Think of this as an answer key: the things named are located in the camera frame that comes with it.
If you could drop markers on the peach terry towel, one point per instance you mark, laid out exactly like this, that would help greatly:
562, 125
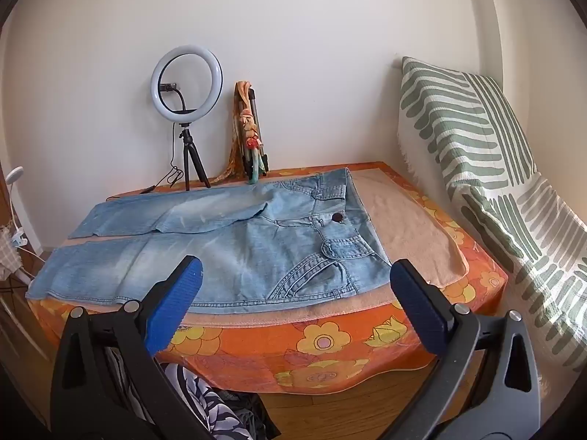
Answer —
403, 224

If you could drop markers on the black white patterned clothing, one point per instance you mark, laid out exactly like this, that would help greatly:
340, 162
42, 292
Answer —
202, 403

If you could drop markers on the green striped white throw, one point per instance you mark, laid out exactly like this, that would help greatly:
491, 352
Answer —
463, 123

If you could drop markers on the wooden door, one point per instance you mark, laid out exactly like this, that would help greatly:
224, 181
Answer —
18, 321

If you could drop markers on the light blue denim pants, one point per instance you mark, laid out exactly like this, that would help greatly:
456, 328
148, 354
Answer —
229, 247

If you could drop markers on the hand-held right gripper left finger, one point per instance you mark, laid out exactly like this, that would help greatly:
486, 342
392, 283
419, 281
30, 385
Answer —
176, 302

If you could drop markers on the orange floral tablecloth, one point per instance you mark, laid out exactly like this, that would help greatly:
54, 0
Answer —
330, 343

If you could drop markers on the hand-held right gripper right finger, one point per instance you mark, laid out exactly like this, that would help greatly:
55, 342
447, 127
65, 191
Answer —
419, 311

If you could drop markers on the folded metal tripod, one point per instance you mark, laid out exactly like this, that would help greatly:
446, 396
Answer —
258, 114

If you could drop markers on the beige plaid cloth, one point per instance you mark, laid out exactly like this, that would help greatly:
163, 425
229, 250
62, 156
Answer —
7, 247

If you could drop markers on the black mini tripod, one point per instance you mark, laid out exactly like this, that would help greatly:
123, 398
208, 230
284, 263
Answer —
188, 160

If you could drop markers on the white clip lamp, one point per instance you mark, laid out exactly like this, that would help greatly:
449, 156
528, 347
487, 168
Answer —
16, 173

